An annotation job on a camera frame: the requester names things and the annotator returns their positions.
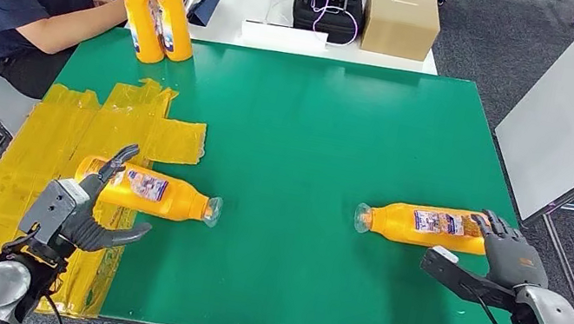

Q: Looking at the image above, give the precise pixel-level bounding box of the black equipment case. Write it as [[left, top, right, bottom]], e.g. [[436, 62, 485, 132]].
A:
[[287, 0, 367, 50]]

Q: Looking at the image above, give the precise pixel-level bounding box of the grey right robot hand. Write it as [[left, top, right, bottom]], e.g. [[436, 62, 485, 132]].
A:
[[459, 207, 559, 299]]

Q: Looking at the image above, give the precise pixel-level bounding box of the brown cardboard box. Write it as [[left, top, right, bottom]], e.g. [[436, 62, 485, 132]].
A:
[[357, 0, 447, 65]]

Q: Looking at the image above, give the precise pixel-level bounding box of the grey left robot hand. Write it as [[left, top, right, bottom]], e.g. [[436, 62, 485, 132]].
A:
[[54, 133, 167, 264]]

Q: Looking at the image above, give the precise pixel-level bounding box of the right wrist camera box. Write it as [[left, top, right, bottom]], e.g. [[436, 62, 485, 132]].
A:
[[414, 242, 525, 314]]

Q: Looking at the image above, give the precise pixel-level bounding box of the green table mat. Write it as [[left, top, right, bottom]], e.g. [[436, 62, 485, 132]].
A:
[[15, 12, 567, 324]]

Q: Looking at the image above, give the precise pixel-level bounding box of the orange detergent bottle clear cap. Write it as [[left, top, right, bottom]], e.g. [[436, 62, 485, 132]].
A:
[[95, 0, 175, 67], [351, 191, 495, 258], [69, 152, 228, 231], [130, 0, 202, 65]]

